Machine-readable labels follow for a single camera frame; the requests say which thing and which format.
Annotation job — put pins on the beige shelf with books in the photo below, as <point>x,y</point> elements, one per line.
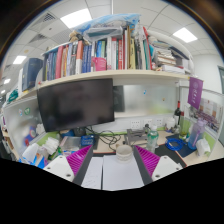
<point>110,56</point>

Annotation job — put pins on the clear plastic box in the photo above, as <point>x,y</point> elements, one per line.
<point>70,142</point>

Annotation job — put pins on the grey metal stand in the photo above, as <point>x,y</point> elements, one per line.
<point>135,135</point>

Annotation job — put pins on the white paper cup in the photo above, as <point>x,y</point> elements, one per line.
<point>124,152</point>

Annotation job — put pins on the black computer monitor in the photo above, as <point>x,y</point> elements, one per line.
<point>76,103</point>

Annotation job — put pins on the black desk mat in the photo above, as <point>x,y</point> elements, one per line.
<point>163,153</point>

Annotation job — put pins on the white paper sheet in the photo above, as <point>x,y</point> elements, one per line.
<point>121,175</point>
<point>93,173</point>

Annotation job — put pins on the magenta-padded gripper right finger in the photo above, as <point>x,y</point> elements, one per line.
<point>148,161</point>

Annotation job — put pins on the white wall socket panel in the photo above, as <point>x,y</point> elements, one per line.
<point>136,124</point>

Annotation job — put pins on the white tissue stack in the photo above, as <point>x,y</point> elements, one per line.
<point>51,145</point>

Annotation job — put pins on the purple water bottle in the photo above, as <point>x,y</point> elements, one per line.
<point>196,136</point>

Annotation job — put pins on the ceiling lights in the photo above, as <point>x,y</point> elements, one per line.
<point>76,18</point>

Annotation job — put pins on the dark wine bottle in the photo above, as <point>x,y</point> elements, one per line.
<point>178,115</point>

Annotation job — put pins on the photo collage poster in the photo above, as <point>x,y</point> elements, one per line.
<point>208,111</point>

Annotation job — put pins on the clear green-labelled drink bottle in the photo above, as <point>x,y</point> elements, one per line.
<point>152,140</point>

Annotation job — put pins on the green bottle with red cap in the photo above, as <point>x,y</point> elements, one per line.
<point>183,128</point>

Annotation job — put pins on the purple hanging banner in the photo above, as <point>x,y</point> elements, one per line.
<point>195,93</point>

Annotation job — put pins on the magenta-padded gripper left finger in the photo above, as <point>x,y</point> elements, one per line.
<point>78,161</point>

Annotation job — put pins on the white ceramic jar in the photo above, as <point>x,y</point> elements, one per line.
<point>170,124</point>

